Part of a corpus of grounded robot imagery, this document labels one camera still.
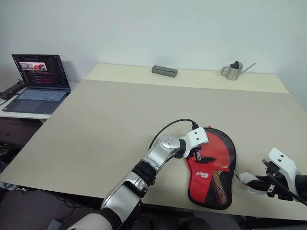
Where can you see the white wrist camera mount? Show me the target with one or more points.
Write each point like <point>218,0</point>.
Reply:
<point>285,163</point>
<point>197,137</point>

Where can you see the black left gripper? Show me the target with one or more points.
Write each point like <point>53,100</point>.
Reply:
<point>198,154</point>

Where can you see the steel watering can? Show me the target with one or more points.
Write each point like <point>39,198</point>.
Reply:
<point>233,72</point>

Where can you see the red black paddle case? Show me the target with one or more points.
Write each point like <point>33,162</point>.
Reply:
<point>204,177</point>

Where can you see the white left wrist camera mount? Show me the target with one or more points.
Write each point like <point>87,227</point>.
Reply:
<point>197,137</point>

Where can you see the grey open laptop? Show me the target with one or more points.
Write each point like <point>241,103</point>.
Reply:
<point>40,95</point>

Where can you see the white fluffy pompom charm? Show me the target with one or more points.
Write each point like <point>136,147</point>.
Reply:
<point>245,178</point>

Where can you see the grey rectangular block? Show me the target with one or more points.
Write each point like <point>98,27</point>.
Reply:
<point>164,71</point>

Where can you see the black power strip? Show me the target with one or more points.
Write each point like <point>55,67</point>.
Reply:
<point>12,90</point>

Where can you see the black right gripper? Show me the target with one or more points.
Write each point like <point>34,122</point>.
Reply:
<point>279,184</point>

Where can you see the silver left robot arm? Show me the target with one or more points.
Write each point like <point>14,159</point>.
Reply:
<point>158,155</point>

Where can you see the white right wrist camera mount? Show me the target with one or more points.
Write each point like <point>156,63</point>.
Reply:
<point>285,163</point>

